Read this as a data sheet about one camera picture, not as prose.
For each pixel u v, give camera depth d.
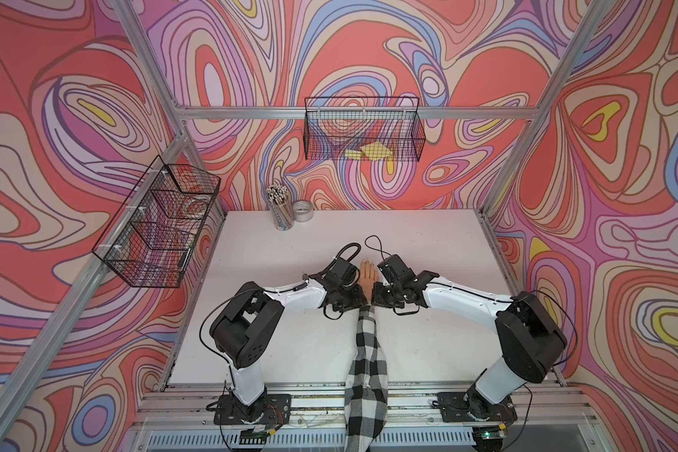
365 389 0.73
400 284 0.68
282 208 1.05
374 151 0.91
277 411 0.72
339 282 0.72
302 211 1.22
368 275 0.76
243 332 0.47
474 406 0.65
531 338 0.45
